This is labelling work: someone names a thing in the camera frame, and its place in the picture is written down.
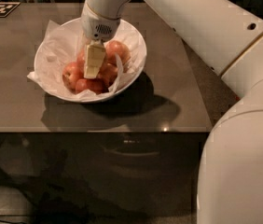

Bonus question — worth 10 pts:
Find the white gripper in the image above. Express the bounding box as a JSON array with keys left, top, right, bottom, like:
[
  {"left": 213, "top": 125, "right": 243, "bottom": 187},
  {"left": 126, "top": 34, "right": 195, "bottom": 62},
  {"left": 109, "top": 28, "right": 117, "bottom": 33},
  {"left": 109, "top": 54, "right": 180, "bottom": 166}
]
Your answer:
[{"left": 81, "top": 4, "right": 120, "bottom": 79}]

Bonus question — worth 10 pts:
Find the red apple with sticker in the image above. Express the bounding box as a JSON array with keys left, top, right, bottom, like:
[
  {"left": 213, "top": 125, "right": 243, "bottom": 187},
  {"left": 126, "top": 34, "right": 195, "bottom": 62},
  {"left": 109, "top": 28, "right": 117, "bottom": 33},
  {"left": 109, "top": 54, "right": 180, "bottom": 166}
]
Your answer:
[{"left": 76, "top": 49, "right": 85, "bottom": 71}]

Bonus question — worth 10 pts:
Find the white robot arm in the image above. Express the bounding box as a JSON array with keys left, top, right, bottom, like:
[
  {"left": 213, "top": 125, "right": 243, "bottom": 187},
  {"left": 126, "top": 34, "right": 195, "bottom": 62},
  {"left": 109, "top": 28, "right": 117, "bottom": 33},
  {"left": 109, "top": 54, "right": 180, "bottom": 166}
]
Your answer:
[{"left": 82, "top": 0, "right": 263, "bottom": 224}]

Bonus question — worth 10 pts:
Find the back right red apple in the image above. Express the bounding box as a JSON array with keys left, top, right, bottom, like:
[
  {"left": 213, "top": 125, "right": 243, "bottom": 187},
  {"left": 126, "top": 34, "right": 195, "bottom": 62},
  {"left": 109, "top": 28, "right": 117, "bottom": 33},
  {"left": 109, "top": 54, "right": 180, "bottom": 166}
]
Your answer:
[{"left": 105, "top": 40, "right": 131, "bottom": 64}]

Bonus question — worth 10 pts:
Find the middle right red apple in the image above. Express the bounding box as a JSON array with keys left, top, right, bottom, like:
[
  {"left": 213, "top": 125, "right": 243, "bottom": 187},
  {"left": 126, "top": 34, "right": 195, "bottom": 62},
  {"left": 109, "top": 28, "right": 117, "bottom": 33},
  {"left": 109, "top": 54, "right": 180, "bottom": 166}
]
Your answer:
[{"left": 98, "top": 63, "right": 118, "bottom": 88}]

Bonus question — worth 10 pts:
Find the white ceramic bowl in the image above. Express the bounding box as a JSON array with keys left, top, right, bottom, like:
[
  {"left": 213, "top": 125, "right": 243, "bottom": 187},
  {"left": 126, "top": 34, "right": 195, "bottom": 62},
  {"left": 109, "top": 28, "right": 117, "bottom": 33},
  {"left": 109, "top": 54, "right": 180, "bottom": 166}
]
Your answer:
[{"left": 34, "top": 16, "right": 147, "bottom": 104}]

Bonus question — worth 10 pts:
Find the left red apple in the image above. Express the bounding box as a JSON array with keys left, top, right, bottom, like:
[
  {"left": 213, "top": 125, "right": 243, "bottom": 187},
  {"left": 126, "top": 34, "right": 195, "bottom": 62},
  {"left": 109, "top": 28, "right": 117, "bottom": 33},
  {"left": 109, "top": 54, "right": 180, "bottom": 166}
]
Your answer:
[{"left": 62, "top": 62, "right": 83, "bottom": 91}]

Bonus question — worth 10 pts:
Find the front red apple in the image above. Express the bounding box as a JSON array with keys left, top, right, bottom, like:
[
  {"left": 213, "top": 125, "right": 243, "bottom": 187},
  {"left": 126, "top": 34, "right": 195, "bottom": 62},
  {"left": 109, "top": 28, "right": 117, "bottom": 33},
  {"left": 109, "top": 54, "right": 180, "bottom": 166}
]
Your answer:
[{"left": 76, "top": 79, "right": 104, "bottom": 94}]

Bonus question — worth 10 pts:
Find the white tissue paper liner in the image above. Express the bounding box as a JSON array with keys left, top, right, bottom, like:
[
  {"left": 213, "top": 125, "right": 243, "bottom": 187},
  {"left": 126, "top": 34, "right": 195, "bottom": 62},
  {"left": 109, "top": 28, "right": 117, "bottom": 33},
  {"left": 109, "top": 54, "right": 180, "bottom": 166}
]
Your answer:
[{"left": 27, "top": 20, "right": 141, "bottom": 101}]

